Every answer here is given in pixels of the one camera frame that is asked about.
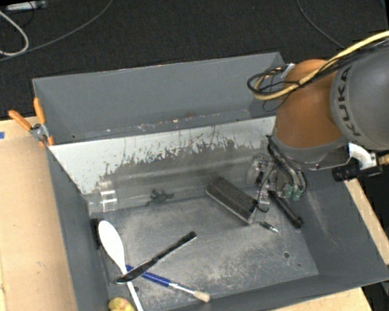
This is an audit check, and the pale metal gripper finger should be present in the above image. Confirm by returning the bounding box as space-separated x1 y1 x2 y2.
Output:
242 192 275 226
258 217 280 237

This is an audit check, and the black felt eraser block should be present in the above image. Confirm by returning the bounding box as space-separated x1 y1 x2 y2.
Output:
203 170 264 231

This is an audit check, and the grey metal bin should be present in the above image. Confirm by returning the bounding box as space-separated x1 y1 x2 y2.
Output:
31 25 389 311

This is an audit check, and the dark green toy lizard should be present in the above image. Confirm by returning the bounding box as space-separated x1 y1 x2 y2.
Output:
142 185 177 209

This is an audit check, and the black plastic knife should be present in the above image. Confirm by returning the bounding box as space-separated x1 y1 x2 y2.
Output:
109 229 204 286

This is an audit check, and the clear plastic tube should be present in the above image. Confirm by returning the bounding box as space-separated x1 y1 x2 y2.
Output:
79 177 121 217

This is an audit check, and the white plastic spoon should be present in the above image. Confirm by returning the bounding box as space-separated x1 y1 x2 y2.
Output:
96 215 146 311

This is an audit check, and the brown cardboard board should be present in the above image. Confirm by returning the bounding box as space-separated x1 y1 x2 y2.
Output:
0 130 80 311

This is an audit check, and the blue handled paintbrush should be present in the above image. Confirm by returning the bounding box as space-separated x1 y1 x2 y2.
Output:
125 251 213 311

